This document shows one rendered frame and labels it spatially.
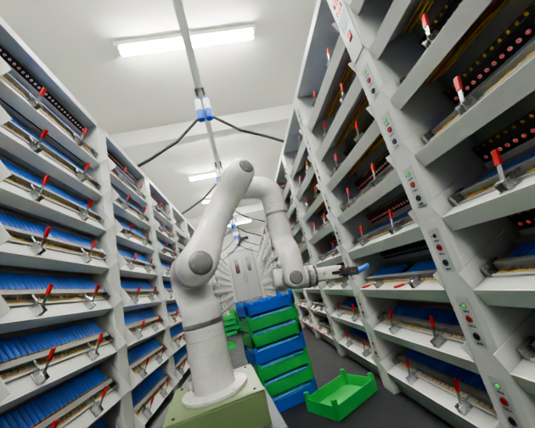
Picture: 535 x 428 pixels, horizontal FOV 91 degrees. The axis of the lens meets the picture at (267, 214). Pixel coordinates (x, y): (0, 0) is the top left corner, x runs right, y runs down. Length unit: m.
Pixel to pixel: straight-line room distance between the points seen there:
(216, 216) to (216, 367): 0.45
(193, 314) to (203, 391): 0.20
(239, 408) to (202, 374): 0.14
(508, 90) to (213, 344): 0.89
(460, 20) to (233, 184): 0.72
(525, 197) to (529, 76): 0.22
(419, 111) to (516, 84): 0.33
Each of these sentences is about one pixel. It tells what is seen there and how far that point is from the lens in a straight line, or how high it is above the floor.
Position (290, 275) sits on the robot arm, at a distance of 0.93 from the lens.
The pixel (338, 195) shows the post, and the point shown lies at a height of 0.99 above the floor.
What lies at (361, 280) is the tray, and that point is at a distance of 1.46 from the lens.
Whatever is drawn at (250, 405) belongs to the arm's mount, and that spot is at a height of 0.34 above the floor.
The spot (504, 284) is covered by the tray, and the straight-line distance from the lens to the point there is 0.81.
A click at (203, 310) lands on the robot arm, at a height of 0.59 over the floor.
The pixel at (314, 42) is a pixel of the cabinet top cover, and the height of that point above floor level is 1.66.
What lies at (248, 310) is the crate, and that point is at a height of 0.51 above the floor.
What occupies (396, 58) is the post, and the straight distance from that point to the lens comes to 1.07.
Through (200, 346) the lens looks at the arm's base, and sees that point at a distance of 0.85.
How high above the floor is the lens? 0.62
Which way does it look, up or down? 15 degrees up
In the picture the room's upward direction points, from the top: 15 degrees counter-clockwise
